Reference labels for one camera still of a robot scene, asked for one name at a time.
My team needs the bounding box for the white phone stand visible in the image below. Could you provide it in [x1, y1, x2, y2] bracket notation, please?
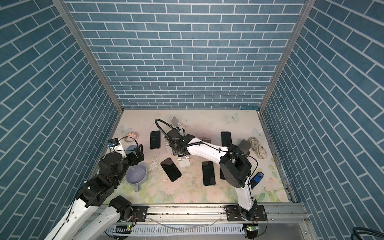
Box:
[171, 116, 185, 135]
[178, 155, 191, 168]

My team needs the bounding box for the black phone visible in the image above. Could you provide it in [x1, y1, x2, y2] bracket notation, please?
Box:
[202, 161, 216, 186]
[150, 131, 161, 150]
[220, 169, 225, 180]
[221, 132, 233, 147]
[161, 158, 182, 182]

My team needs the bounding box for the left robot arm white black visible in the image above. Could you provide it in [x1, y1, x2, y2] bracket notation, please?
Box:
[46, 145, 145, 240]

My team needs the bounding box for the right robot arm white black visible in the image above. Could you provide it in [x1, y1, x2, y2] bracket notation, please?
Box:
[165, 130, 257, 221]

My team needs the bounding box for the lavender mug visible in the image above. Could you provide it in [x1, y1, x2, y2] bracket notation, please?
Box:
[125, 163, 148, 193]

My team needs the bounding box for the tape roll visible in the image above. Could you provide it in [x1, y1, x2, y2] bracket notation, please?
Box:
[124, 132, 138, 142]

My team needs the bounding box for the patterned shell stone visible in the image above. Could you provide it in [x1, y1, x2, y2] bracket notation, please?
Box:
[248, 137, 268, 159]

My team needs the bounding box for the blue stapler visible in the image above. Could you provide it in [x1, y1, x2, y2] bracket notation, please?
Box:
[250, 172, 264, 190]

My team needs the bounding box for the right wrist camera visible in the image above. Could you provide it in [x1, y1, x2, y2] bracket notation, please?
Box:
[154, 118, 181, 139]

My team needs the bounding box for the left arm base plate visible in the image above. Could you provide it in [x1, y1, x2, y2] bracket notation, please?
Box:
[128, 205, 149, 224]

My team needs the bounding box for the aluminium rail at front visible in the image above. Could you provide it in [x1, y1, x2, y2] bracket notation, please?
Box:
[53, 203, 313, 240]

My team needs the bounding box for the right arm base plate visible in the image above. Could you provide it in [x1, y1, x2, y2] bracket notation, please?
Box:
[224, 204, 268, 222]

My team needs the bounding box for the black cable bottom right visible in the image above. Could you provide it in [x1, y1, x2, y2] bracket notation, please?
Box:
[350, 226, 384, 240]

